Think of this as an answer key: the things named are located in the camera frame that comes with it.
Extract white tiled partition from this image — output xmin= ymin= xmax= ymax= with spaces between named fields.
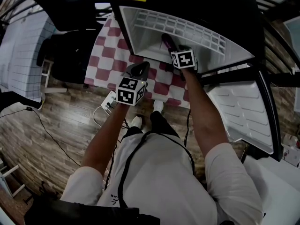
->
xmin=0 ymin=9 xmax=57 ymax=103

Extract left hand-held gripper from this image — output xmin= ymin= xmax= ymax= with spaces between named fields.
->
xmin=115 ymin=61 xmax=150 ymax=107

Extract person's black trousers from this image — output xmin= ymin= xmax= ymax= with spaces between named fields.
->
xmin=121 ymin=111 xmax=181 ymax=140

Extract white table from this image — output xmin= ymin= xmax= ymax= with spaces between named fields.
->
xmin=243 ymin=156 xmax=300 ymax=225

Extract white mini fridge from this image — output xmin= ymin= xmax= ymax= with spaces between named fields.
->
xmin=109 ymin=0 xmax=282 ymax=162

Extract person's right forearm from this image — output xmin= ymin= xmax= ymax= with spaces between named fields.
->
xmin=180 ymin=68 xmax=232 ymax=159

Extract white power strip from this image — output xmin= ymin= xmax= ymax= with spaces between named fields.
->
xmin=100 ymin=90 xmax=117 ymax=109

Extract white metal frame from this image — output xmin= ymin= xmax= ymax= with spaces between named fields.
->
xmin=42 ymin=60 xmax=68 ymax=93

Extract white box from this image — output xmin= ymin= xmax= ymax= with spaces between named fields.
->
xmin=282 ymin=135 xmax=300 ymax=168

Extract black floor cable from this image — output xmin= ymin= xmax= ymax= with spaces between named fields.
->
xmin=0 ymin=106 xmax=82 ymax=167

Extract black mesh office chair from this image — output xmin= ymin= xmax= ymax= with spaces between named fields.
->
xmin=31 ymin=0 xmax=99 ymax=85

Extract red white checkered tablecloth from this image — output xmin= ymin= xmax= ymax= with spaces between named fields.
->
xmin=84 ymin=14 xmax=190 ymax=109

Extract person's white right shoe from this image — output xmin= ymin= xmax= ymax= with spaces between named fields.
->
xmin=153 ymin=99 xmax=164 ymax=113

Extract person in white shirt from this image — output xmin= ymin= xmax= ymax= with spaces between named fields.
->
xmin=60 ymin=131 xmax=264 ymax=225

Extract person's left forearm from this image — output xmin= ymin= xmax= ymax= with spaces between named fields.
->
xmin=81 ymin=102 xmax=131 ymax=180

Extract white mini fridge shelf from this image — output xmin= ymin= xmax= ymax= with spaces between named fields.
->
xmin=133 ymin=10 xmax=228 ymax=53

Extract black cable on shirt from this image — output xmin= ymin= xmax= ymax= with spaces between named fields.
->
xmin=117 ymin=131 xmax=195 ymax=208

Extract purple eggplant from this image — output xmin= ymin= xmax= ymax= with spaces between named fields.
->
xmin=161 ymin=33 xmax=179 ymax=56

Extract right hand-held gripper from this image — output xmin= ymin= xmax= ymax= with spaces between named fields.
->
xmin=168 ymin=45 xmax=199 ymax=75

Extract black waist pack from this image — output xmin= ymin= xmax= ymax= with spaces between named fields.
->
xmin=24 ymin=199 xmax=160 ymax=225

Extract white power cable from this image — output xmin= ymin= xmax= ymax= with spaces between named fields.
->
xmin=93 ymin=105 xmax=111 ymax=128

